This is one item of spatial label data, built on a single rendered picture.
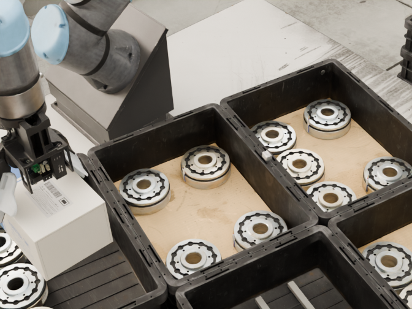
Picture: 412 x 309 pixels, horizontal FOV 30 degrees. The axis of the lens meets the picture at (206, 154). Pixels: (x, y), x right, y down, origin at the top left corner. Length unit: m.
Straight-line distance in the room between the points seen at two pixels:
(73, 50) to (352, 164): 0.63
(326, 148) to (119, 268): 0.52
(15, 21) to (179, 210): 0.69
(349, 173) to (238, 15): 0.85
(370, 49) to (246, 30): 1.24
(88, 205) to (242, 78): 1.00
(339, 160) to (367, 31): 1.93
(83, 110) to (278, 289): 0.72
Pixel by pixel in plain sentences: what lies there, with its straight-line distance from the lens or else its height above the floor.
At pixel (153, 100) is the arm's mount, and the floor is 0.80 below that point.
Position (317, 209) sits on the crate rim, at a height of 0.93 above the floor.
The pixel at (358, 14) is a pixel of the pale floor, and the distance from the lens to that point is 3.64.
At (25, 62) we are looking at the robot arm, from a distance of 1.00.
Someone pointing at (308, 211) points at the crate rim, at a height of 0.93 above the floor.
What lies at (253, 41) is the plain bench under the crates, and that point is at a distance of 2.21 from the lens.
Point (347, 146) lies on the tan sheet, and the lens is 1.67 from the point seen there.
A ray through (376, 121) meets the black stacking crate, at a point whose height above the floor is 0.88.
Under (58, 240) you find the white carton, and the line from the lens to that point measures 1.15.
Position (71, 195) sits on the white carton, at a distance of 1.17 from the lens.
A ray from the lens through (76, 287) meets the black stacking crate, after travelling 1.45.
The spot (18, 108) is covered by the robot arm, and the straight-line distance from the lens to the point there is 1.03.
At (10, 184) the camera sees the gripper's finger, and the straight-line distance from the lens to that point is 1.15.
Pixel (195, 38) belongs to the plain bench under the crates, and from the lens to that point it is 2.23.
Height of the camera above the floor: 1.95
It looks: 43 degrees down
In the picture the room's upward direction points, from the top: 4 degrees counter-clockwise
